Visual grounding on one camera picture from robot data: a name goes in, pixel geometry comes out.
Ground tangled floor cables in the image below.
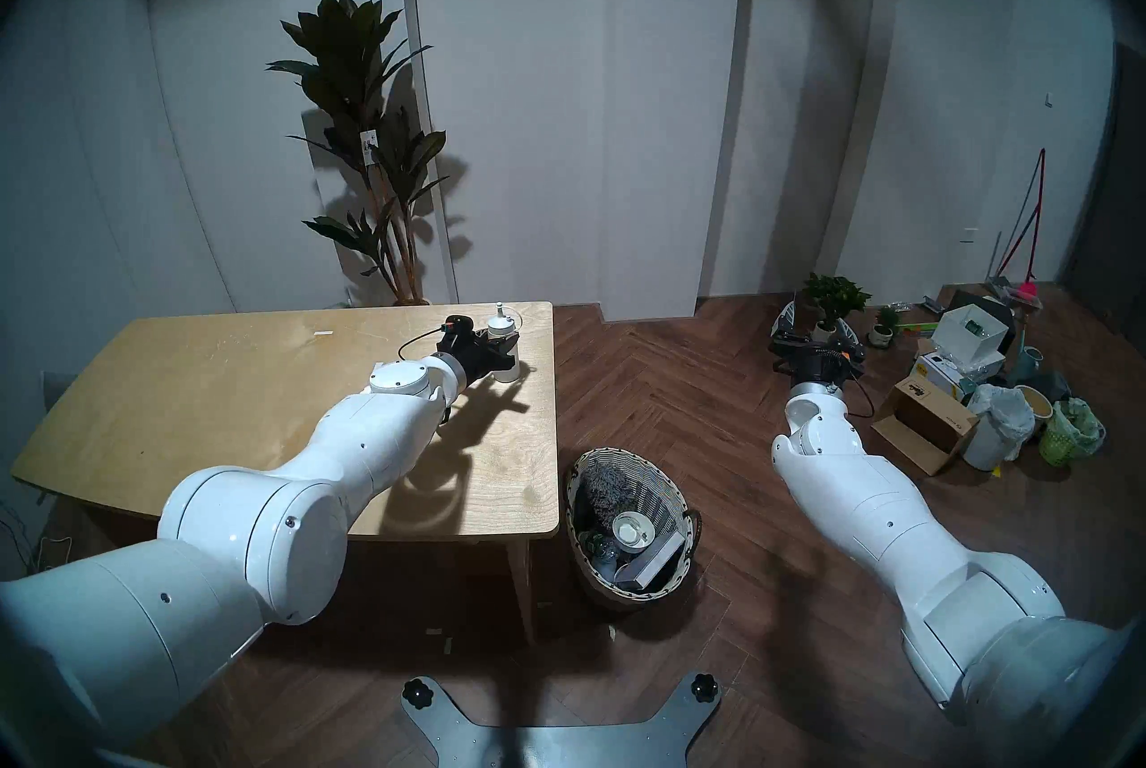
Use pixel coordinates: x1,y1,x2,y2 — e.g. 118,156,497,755
0,498,73,570

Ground white box yellow label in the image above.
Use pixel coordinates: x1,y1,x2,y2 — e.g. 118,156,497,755
911,354,1004,400

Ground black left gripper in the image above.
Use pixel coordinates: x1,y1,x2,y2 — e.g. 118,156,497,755
436,330,522,391

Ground white ceramic bowl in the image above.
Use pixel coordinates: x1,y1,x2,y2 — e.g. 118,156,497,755
612,510,656,552

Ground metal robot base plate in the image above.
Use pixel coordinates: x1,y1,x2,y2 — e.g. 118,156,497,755
400,675,722,768

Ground light wooden table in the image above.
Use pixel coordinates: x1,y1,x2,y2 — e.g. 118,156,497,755
11,303,560,646

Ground white open box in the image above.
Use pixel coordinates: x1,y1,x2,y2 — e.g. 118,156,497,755
931,305,1008,364

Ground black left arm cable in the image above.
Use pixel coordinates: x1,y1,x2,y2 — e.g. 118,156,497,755
398,325,449,360

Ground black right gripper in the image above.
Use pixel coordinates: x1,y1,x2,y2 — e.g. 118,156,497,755
772,299,865,396

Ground brown cardboard box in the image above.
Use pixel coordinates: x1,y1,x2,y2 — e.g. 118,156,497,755
870,378,979,477

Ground white bin with bag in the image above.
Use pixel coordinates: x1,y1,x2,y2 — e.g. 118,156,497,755
962,383,1035,472

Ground tall dark leafy plant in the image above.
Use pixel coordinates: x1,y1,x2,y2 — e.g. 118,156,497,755
266,0,449,306

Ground red handled broom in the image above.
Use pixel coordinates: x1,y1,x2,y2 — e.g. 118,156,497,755
985,147,1047,306

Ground white woven basket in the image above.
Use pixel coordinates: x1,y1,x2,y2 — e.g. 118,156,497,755
564,448,704,610

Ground grey flat box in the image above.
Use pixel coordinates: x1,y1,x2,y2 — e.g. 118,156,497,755
613,532,683,593

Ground green label water bottle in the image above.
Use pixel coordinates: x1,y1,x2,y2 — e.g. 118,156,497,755
573,525,619,579

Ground grey fluffy plush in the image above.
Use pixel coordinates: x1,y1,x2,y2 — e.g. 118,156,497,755
582,466,638,525

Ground white squeeze bottle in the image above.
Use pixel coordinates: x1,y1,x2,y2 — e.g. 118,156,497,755
486,303,522,384

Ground bushy small potted plant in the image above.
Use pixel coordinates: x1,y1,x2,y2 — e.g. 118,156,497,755
802,272,871,345

